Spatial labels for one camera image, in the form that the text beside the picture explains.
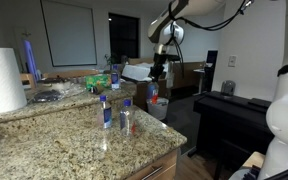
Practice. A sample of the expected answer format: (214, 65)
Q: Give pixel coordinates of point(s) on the wooden counter cabinet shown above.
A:
(164, 168)

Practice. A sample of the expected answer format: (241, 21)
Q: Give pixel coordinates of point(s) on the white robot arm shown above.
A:
(284, 116)

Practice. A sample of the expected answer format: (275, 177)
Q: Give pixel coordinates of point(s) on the white projector screen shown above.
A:
(69, 33)

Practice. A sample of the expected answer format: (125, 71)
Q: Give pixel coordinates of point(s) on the clear plastic container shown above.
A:
(60, 85)

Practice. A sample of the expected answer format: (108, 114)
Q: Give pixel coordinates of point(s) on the white paper towel roll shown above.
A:
(0, 80)

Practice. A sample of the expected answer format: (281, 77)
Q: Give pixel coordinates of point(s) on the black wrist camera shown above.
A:
(174, 58)

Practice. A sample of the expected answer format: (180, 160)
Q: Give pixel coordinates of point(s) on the clear water bottle blue cap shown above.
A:
(126, 120)
(105, 115)
(152, 91)
(115, 78)

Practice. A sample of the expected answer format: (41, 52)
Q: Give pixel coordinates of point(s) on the black piano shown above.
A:
(230, 123)

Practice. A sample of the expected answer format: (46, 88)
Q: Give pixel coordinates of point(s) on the white waste basket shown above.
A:
(160, 110)

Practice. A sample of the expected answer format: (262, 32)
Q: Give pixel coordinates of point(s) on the white desk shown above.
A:
(199, 71)

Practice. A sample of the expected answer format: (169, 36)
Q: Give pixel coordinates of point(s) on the black computer monitor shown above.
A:
(212, 57)

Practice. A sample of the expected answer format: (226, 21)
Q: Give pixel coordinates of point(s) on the small dark jar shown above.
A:
(97, 90)

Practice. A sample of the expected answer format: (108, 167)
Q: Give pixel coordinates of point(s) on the flat display screen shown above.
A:
(30, 60)

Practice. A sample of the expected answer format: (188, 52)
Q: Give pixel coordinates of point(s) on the green tissue box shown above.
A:
(97, 81)

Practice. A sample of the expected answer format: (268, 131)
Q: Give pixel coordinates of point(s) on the brown wooden partition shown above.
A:
(190, 75)

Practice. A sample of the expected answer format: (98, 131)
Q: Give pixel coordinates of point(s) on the green potted plant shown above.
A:
(110, 61)

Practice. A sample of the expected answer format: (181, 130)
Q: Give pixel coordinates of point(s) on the white wall switch plate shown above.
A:
(232, 61)

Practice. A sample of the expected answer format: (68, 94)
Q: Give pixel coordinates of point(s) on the small wooden box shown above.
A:
(27, 81)

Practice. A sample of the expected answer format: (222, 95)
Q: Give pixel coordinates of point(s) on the glass jar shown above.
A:
(228, 88)

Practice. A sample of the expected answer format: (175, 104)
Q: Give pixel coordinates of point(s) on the black blue clamp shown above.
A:
(252, 172)

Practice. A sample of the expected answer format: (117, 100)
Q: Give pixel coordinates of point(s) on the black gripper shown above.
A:
(159, 63)

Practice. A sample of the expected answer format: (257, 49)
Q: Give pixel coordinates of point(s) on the dark plastic pouch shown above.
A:
(47, 96)

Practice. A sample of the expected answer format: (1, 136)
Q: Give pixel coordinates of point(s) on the light wooden stand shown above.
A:
(254, 159)

